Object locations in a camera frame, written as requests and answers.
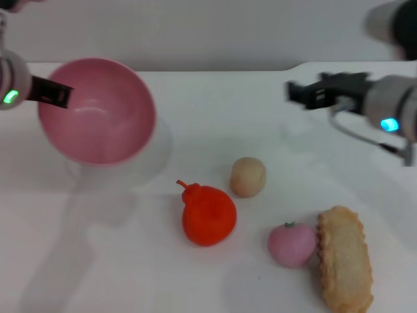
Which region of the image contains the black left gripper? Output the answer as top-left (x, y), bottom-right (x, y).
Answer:
top-left (28, 74), bottom-right (74, 110)

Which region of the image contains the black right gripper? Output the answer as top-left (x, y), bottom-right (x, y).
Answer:
top-left (285, 72), bottom-right (375, 114)

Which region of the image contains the pink plastic bowl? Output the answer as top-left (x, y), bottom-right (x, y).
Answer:
top-left (37, 57), bottom-right (158, 168)

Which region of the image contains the orange toy fruit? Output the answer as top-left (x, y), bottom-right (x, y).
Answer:
top-left (176, 179), bottom-right (238, 247)

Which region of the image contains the pink toy peach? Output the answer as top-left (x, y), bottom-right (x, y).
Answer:
top-left (268, 221), bottom-right (317, 269)

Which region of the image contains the golden toy pastry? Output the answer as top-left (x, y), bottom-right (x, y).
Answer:
top-left (315, 205), bottom-right (375, 313)

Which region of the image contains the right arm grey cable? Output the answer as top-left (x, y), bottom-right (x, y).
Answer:
top-left (329, 97), bottom-right (414, 167)

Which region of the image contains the black grey right wrist camera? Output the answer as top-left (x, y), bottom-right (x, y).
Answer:
top-left (364, 0), bottom-right (417, 61)

